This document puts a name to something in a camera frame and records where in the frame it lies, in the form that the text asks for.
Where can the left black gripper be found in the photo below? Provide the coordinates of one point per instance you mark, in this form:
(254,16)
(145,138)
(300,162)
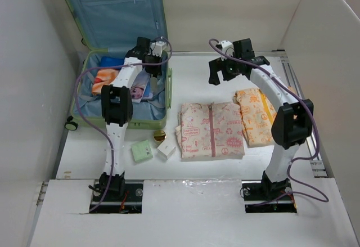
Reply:
(156,71)

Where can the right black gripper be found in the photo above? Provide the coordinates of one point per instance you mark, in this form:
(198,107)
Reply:
(215,66)

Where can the blue princess cloth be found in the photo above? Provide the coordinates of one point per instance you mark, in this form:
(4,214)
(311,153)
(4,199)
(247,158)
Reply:
(141,88)

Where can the blue orange cloth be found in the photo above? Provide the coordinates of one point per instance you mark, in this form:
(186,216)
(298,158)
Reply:
(106,75)

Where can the small clear perfume bottle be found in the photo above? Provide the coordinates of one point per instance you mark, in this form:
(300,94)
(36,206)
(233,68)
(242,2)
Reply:
(153,84)

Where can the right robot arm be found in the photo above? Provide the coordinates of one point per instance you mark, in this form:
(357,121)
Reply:
(293,122)

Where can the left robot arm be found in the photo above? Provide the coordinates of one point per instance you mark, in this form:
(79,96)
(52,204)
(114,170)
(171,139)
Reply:
(117,110)

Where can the orange cartoon zip hoodie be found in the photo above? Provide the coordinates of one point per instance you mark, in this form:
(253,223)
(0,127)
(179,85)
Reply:
(257,114)

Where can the pink cartoon zip hoodie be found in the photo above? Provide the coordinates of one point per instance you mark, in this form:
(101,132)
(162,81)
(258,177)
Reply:
(210,130)

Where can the round gold lid jar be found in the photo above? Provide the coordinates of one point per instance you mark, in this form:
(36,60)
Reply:
(159,136)

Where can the green suitcase blue lining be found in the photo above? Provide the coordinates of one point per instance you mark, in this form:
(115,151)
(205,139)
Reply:
(111,28)

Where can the small white box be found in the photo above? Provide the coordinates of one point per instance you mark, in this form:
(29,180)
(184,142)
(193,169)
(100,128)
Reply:
(166,148)

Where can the light green box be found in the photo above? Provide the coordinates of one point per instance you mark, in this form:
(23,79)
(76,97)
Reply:
(141,151)

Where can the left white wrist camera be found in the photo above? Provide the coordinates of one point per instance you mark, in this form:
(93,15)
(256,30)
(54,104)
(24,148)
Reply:
(157,48)

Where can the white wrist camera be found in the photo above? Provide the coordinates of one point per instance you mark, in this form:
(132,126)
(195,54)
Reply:
(227,49)
(157,48)

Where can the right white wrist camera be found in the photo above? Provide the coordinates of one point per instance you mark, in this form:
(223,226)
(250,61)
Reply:
(227,49)

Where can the aluminium rail right side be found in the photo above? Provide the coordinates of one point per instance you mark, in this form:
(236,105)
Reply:
(308,148)

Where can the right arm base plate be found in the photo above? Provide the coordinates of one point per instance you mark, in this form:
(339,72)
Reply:
(256,200)

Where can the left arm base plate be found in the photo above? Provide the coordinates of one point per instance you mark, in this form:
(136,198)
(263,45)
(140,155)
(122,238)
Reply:
(129,203)

